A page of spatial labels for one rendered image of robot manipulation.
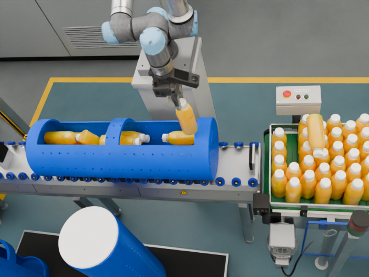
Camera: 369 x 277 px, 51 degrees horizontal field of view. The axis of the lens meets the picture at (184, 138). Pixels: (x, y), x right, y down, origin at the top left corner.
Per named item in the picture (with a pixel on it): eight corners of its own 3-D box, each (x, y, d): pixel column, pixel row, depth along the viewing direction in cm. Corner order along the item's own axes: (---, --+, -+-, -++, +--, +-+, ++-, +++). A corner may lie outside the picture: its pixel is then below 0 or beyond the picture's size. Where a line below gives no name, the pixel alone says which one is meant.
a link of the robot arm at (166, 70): (172, 50, 127) (168, 69, 123) (175, 59, 131) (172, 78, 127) (150, 51, 129) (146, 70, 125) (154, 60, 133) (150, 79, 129)
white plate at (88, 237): (98, 194, 179) (99, 195, 180) (48, 232, 174) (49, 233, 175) (129, 238, 165) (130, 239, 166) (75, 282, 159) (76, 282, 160)
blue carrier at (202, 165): (63, 139, 213) (38, 107, 190) (220, 140, 192) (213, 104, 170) (46, 186, 197) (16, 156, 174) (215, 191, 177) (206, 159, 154)
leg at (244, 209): (245, 234, 260) (238, 198, 208) (253, 234, 259) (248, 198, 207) (245, 242, 257) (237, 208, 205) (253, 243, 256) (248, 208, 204)
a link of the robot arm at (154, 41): (163, 22, 118) (162, 42, 114) (171, 47, 128) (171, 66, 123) (139, 26, 120) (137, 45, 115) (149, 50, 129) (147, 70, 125)
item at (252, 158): (250, 156, 186) (249, 143, 175) (256, 156, 185) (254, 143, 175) (250, 175, 181) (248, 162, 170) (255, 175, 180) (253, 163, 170)
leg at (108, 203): (115, 208, 290) (79, 171, 238) (122, 208, 289) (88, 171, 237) (113, 215, 287) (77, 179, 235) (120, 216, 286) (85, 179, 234)
